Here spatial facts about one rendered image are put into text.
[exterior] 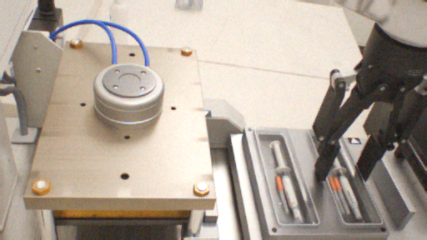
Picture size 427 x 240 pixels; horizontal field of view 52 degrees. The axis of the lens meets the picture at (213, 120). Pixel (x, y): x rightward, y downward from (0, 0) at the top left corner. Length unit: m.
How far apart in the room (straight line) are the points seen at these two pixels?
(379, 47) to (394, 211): 0.26
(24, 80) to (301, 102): 0.74
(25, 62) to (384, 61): 0.48
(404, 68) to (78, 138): 0.36
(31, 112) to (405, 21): 0.55
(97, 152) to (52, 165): 0.05
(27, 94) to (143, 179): 0.33
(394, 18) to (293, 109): 0.71
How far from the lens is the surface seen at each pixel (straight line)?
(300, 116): 1.15
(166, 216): 0.51
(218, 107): 0.71
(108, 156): 0.46
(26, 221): 0.65
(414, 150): 0.76
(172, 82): 0.56
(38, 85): 0.71
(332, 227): 0.60
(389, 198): 0.69
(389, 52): 0.51
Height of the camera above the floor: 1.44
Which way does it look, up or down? 41 degrees down
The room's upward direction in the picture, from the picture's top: 11 degrees clockwise
